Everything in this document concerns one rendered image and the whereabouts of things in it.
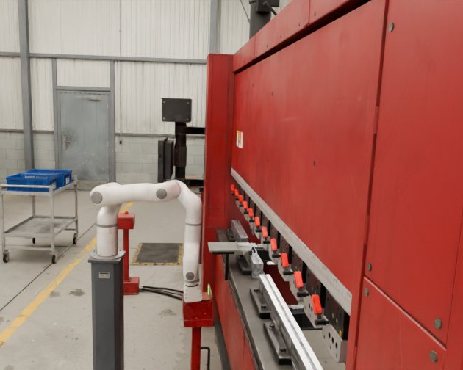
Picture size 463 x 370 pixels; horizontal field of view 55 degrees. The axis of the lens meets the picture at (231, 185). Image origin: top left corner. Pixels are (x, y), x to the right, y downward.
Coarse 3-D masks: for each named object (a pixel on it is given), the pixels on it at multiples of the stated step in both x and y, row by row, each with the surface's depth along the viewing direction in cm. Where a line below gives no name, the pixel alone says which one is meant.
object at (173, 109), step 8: (168, 104) 364; (176, 104) 364; (184, 104) 365; (168, 112) 365; (176, 112) 365; (184, 112) 366; (168, 120) 366; (176, 120) 367; (184, 120) 367; (176, 128) 407; (184, 128) 408; (176, 136) 409; (184, 136) 410; (176, 144) 411; (184, 144) 412; (176, 152) 410; (184, 152) 412; (176, 160) 411; (184, 160) 413; (176, 168) 414; (184, 168) 416; (176, 176) 415; (184, 176) 418
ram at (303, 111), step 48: (288, 48) 184; (336, 48) 129; (240, 96) 318; (288, 96) 183; (336, 96) 129; (288, 144) 182; (336, 144) 128; (288, 192) 181; (336, 192) 128; (288, 240) 180; (336, 240) 127
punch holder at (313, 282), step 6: (306, 276) 154; (312, 276) 148; (306, 282) 154; (312, 282) 147; (318, 282) 142; (306, 288) 154; (312, 288) 148; (318, 288) 142; (324, 288) 140; (318, 294) 141; (324, 294) 140; (306, 300) 153; (324, 300) 141; (306, 306) 153; (312, 306) 146; (324, 306) 141; (306, 312) 152; (312, 312) 146; (324, 312) 142; (312, 318) 146; (312, 324) 146
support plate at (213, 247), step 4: (208, 244) 287; (212, 244) 287; (216, 244) 287; (220, 244) 287; (224, 244) 288; (228, 244) 288; (232, 244) 288; (212, 248) 279; (216, 248) 280; (220, 248) 280; (224, 248) 280; (228, 248) 280; (232, 248) 281; (236, 248) 281; (240, 248) 281; (244, 248) 282; (248, 248) 282
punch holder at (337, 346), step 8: (328, 296) 133; (328, 304) 133; (336, 304) 126; (328, 312) 132; (336, 312) 126; (344, 312) 120; (328, 320) 133; (336, 320) 126; (344, 320) 120; (328, 328) 131; (336, 328) 126; (344, 328) 121; (328, 336) 131; (336, 336) 125; (344, 336) 121; (328, 344) 131; (336, 344) 126; (344, 344) 122; (336, 352) 125; (344, 352) 122; (336, 360) 125; (344, 360) 123
